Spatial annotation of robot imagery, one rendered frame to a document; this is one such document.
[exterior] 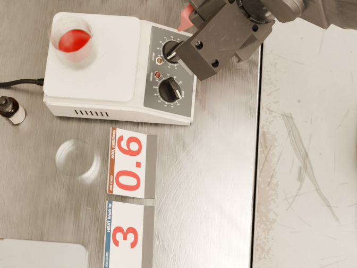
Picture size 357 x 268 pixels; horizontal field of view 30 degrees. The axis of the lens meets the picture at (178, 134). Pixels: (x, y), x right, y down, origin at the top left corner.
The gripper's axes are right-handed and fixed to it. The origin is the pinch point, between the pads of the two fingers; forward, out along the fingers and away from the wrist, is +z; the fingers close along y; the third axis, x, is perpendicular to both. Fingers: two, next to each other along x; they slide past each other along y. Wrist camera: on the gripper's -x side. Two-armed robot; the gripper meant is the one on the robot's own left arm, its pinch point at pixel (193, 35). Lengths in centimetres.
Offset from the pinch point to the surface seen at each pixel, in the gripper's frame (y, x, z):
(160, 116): 5.4, -7.3, 7.6
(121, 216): 11.3, -19.8, 11.2
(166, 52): 0.1, -0.4, 6.9
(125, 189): 9.3, -16.7, 11.4
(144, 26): -4.6, 0.3, 7.6
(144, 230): 15.1, -18.8, 11.6
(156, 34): -2.6, 0.6, 7.3
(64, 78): -6.9, -12.4, 10.7
